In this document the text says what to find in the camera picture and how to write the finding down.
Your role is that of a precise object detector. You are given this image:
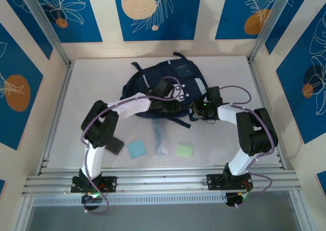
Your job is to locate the grey slotted cable duct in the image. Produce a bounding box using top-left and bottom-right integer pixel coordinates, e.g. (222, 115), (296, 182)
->
(33, 193), (227, 207)

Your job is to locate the aluminium frame cross rail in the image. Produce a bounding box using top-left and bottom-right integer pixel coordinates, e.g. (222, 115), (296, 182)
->
(21, 166), (303, 197)

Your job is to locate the blue sticky note pad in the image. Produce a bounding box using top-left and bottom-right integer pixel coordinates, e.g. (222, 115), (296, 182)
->
(126, 138), (148, 160)

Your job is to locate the clear plastic pen bag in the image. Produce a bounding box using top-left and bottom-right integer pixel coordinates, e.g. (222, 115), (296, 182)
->
(151, 119), (169, 157)

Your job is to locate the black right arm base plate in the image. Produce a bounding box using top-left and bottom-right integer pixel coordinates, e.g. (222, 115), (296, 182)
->
(207, 174), (253, 191)

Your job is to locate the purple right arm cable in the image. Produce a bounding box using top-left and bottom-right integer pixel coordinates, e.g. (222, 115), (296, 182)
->
(220, 85), (275, 209)

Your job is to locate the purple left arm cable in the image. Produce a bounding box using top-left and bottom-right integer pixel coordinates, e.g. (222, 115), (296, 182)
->
(80, 75), (184, 215)

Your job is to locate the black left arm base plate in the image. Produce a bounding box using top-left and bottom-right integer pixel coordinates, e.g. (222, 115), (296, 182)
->
(70, 176), (117, 193)

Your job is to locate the light green sticky note pad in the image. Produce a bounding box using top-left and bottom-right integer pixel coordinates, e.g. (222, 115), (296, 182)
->
(175, 143), (194, 158)

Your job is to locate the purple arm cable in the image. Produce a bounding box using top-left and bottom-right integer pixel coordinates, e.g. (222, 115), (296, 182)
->
(220, 85), (275, 209)
(80, 75), (184, 215)

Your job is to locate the navy blue backpack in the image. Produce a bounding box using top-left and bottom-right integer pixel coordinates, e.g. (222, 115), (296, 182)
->
(121, 51), (209, 129)

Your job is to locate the aluminium frame leg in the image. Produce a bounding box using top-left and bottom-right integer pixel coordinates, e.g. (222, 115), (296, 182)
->
(289, 190), (313, 231)
(15, 195), (35, 231)

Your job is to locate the aluminium frame post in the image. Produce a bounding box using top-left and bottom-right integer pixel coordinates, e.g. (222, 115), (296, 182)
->
(247, 0), (313, 64)
(17, 0), (73, 68)

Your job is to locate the black pencil case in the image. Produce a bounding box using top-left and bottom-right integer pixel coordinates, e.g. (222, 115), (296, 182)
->
(105, 136), (125, 155)

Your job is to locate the aluminium side rail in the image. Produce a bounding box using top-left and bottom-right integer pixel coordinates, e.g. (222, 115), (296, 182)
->
(37, 60), (76, 176)
(246, 57), (288, 172)

